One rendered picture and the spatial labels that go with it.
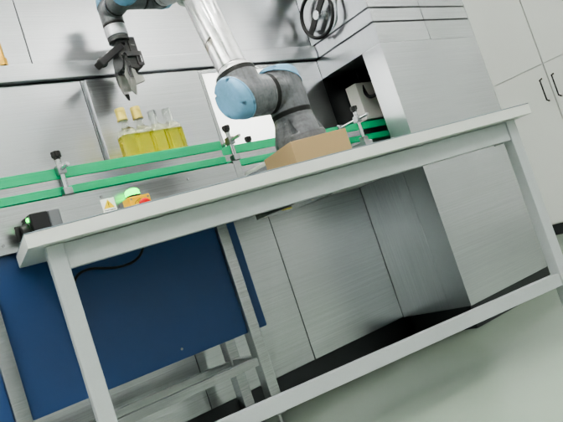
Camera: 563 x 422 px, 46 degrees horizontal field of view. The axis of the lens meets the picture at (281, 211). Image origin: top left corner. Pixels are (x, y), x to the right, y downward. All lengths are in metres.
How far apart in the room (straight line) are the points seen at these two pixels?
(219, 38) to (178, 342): 0.89
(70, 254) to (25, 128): 0.81
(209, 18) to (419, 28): 1.40
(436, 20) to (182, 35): 1.19
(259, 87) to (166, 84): 0.82
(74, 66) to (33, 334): 0.99
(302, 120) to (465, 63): 1.55
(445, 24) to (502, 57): 2.49
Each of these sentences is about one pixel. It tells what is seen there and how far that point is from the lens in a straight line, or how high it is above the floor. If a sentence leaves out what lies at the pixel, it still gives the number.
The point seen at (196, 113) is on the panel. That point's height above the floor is 1.15.
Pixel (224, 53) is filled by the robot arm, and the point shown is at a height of 1.10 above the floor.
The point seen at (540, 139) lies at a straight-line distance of 5.61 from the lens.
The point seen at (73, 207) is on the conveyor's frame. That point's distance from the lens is 1.94.
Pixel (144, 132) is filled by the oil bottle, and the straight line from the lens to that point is 2.26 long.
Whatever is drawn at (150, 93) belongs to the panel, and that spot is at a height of 1.25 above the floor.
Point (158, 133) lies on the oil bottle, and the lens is 2.28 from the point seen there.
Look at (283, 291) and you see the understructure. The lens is 2.61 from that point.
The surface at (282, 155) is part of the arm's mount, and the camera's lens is 1.82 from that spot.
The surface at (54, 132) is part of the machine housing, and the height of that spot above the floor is 1.16.
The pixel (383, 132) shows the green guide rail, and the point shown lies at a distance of 2.94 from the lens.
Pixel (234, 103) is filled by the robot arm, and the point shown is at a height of 0.95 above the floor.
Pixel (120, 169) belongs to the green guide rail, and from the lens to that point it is 2.05.
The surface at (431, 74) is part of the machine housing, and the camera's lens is 3.02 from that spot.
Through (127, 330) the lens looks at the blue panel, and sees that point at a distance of 1.96.
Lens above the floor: 0.53
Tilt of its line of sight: 4 degrees up
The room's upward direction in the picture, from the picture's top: 18 degrees counter-clockwise
